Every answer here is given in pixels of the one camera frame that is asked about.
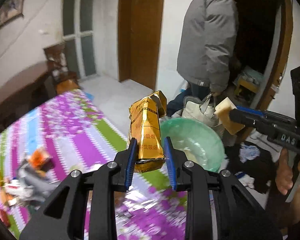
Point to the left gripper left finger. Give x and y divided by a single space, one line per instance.
62 216

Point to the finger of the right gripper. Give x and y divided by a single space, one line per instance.
248 117

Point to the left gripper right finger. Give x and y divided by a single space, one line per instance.
216 199

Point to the beige sponge block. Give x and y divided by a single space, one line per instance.
222 110

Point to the gold cigarette pack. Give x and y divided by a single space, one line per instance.
144 116

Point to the green trash bin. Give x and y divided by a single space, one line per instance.
199 142

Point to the right hand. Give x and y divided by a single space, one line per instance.
284 183

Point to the orange snack wrapper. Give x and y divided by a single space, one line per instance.
41 160

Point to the white tote bag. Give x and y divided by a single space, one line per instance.
202 111

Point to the purple floral tablecloth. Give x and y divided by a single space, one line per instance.
78 136

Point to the person in grey jacket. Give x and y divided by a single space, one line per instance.
207 45

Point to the dark wooden round table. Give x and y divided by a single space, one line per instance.
25 91

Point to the wooden chair by window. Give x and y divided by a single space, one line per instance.
63 79

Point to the brown wooden door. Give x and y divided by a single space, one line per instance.
139 34

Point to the white glass balcony door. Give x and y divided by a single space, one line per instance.
78 36

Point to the framed wall picture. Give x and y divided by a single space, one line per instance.
11 10

